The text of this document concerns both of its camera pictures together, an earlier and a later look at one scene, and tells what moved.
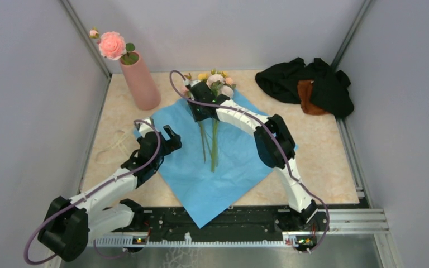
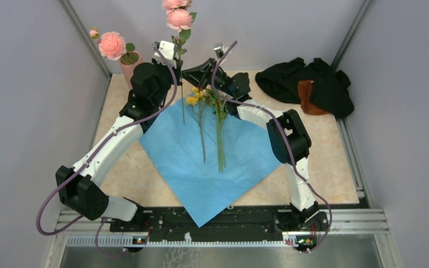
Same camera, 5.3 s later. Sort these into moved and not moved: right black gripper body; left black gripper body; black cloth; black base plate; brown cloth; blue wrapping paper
Moved: right black gripper body; left black gripper body
Not moved: black base plate; brown cloth; black cloth; blue wrapping paper
